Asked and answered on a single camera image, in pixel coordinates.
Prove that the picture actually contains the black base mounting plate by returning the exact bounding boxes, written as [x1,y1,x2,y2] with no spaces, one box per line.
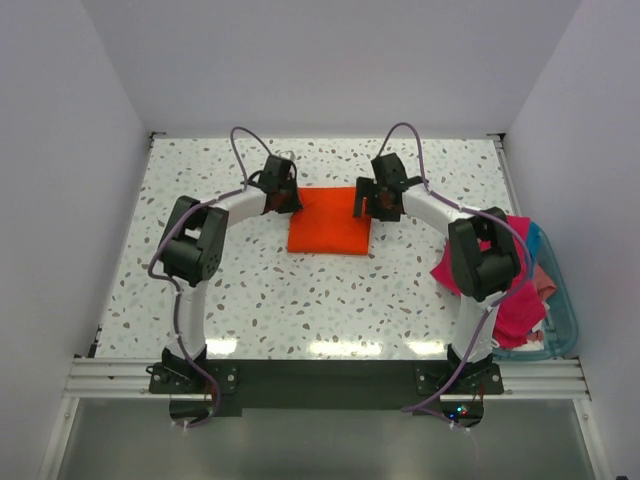
[146,359,504,426]

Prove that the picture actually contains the pink t shirt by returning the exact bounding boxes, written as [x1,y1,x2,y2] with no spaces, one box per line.
[431,216,546,336]

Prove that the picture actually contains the orange t shirt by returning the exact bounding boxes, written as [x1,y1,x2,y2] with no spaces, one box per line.
[287,187,371,256]

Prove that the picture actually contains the aluminium frame rail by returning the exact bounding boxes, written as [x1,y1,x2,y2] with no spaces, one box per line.
[63,358,590,400]

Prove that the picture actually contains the salmon t shirt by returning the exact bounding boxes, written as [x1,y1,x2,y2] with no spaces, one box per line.
[532,264,557,302]

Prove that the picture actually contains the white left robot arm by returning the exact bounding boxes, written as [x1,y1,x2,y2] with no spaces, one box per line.
[148,154,302,392]

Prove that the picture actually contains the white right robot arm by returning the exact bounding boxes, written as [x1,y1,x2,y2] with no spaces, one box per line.
[353,153,530,393]

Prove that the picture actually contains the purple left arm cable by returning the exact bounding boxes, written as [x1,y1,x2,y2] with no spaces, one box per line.
[148,126,279,429]

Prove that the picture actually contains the blue t shirt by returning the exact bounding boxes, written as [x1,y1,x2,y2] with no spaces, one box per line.
[526,220,542,265]

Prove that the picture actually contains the clear blue plastic bin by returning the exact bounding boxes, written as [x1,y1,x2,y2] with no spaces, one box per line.
[493,229,579,362]

